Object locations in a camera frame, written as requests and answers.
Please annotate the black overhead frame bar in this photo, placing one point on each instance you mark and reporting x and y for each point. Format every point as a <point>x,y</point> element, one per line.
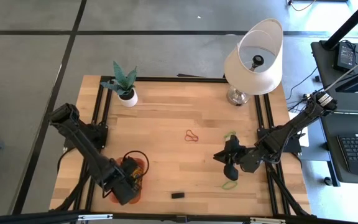
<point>154,218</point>

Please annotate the orange plastic bin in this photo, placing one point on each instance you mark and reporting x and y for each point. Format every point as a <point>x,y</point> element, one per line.
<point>138,198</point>

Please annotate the white shade silver table lamp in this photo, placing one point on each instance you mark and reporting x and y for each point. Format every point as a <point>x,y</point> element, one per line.
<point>253,81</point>

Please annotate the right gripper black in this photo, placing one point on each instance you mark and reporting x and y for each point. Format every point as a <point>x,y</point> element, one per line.
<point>247,158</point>

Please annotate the thick black pole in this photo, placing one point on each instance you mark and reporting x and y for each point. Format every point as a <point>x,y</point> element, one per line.
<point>350,23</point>

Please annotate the orange rubber band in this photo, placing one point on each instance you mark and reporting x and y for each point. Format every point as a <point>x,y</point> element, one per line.
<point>139,172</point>

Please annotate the black desk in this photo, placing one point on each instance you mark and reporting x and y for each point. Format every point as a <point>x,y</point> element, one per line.
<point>322,62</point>

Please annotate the yellow power plug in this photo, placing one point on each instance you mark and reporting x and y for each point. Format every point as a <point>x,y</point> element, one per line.
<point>306,96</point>

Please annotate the white paper sheet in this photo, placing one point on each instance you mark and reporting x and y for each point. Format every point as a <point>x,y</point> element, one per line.
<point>305,141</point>

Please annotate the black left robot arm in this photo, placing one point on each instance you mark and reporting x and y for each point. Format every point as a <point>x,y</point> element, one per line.
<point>82,143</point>

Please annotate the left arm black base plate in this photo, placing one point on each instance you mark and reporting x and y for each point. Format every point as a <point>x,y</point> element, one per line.
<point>102,141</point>

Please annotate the green plant in white pot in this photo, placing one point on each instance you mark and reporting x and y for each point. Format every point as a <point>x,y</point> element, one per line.
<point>127,98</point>

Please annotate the small grey centre bracket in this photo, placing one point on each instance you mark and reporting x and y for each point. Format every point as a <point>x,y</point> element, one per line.
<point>181,218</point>

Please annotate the black diagonal frame strut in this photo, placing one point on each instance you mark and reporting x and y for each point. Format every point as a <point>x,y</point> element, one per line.
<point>70,196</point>
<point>300,202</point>

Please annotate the black frame rail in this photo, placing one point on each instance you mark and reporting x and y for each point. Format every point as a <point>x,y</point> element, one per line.
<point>166,79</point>
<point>99,94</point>
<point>274,202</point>
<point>285,202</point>
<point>108,95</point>

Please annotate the silver metal bracket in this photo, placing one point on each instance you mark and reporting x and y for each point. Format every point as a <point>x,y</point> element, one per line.
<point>95,217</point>
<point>267,220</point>

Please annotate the small black floor box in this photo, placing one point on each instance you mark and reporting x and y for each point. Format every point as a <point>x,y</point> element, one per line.
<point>317,79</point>

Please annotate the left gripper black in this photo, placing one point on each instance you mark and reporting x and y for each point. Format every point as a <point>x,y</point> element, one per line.
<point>121,189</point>

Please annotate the black power adapter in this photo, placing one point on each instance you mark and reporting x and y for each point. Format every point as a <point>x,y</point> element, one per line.
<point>345,56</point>

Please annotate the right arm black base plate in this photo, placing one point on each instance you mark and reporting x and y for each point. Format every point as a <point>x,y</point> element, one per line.
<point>294,148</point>

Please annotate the small black block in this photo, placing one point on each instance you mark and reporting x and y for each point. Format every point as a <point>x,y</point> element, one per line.
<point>178,195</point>

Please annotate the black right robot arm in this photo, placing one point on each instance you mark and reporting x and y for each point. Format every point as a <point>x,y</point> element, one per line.
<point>291,127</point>

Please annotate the black caster wheel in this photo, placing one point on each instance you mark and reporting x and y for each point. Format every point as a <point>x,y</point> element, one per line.
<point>328,181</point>

